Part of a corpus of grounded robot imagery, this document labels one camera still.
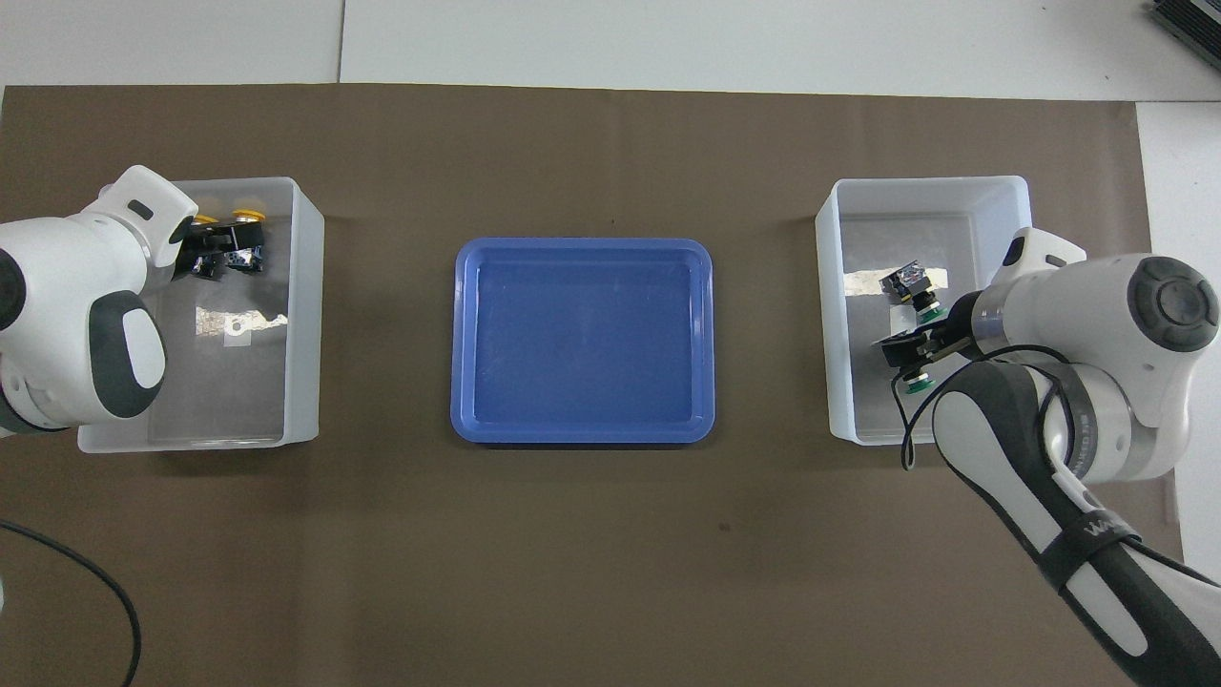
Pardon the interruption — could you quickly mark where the yellow push button switch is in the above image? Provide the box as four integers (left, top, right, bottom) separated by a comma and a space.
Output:
191, 215, 230, 280
227, 207, 268, 275

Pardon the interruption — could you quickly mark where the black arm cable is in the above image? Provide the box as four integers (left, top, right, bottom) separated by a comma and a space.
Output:
892, 343, 1079, 473
0, 520, 142, 687

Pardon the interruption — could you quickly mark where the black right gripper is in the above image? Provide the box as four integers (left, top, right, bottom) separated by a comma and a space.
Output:
880, 294, 982, 381

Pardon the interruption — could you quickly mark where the translucent white plastic box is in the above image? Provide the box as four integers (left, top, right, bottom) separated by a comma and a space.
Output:
816, 175, 1036, 447
78, 177, 325, 454

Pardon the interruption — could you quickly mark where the dark ribbed metal device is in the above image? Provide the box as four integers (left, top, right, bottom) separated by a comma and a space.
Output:
1149, 0, 1221, 70

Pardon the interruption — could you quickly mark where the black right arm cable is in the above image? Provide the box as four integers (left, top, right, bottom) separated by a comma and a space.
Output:
892, 343, 1079, 473

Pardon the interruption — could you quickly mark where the blue plastic tray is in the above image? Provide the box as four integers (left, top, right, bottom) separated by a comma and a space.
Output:
450, 237, 715, 446

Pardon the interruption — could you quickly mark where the brown paper table mat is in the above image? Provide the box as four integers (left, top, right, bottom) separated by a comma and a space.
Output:
0, 84, 1189, 687

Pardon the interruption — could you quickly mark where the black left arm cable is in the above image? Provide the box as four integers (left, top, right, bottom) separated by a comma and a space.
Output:
0, 520, 142, 687

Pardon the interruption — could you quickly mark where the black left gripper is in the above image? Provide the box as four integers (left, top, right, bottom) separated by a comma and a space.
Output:
172, 219, 238, 282

